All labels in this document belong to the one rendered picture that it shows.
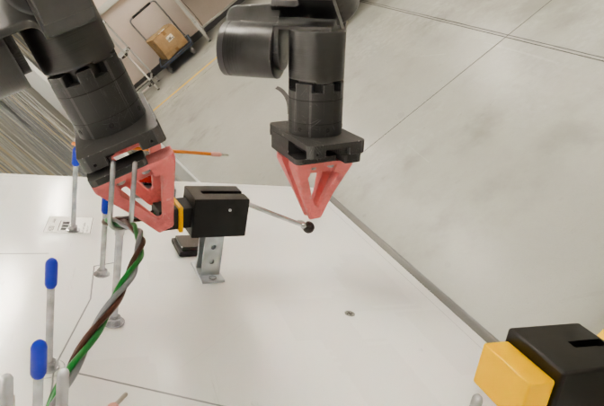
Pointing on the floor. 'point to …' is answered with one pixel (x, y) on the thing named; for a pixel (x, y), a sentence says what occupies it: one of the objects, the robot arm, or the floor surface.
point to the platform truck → (178, 51)
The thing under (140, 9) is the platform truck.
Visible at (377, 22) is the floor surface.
